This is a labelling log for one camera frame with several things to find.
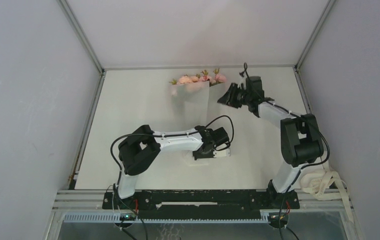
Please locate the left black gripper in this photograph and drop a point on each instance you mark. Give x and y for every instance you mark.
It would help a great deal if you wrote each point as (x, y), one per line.
(197, 155)

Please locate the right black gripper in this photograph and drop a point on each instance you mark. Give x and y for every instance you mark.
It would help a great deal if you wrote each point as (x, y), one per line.
(224, 99)

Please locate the pink fake flower stem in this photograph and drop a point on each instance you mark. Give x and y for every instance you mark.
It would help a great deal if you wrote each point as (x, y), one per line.
(185, 80)
(205, 77)
(219, 78)

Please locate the translucent white wrapping paper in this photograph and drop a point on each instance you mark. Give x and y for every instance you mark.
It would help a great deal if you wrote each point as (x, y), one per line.
(190, 104)

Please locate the cream printed ribbon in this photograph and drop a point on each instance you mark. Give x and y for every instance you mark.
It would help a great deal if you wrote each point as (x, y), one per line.
(317, 181)

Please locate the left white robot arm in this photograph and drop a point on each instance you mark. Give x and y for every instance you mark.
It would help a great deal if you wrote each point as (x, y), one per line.
(138, 150)

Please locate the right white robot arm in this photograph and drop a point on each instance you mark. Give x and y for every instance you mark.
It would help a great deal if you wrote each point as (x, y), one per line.
(301, 142)

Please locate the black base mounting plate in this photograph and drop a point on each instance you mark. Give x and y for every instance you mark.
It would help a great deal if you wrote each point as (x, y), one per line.
(201, 204)

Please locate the right controller board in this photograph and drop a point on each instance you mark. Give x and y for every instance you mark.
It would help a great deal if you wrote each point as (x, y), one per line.
(277, 217)

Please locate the controller board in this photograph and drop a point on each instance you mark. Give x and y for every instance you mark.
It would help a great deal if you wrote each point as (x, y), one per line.
(127, 217)
(277, 217)

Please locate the left controller board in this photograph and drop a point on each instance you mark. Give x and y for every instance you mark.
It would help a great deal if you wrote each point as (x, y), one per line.
(127, 217)

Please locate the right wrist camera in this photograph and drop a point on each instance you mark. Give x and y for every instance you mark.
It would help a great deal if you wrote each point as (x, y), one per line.
(252, 85)

